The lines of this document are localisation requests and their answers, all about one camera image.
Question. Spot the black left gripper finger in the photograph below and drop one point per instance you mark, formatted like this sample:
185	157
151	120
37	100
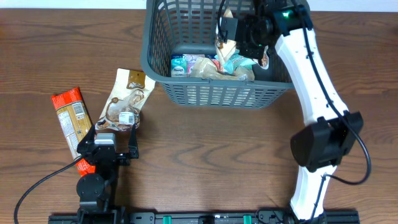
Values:
87	143
132	144

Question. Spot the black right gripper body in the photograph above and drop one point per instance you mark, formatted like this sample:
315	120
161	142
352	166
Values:
254	45

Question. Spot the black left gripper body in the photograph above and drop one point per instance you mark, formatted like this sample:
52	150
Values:
121	160

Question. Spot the light blue snack bar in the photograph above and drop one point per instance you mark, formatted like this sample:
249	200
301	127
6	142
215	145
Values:
235	61

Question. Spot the beige pouch white contents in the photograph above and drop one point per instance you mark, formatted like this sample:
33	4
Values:
225	50

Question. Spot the beige dried mushroom pouch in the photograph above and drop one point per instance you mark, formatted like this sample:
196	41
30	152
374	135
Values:
123	107

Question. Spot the Kleenex tissue multipack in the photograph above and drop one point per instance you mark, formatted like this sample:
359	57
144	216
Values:
182	64

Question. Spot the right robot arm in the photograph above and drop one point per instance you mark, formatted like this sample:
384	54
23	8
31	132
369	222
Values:
330	129

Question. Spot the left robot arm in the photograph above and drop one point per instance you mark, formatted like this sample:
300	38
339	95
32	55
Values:
97	190

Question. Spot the orange spaghetti package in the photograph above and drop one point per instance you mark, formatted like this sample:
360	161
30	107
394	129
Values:
73	117

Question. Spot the grey plastic lattice basket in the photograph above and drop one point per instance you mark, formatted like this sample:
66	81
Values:
189	27

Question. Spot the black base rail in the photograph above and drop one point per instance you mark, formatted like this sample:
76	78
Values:
259	217

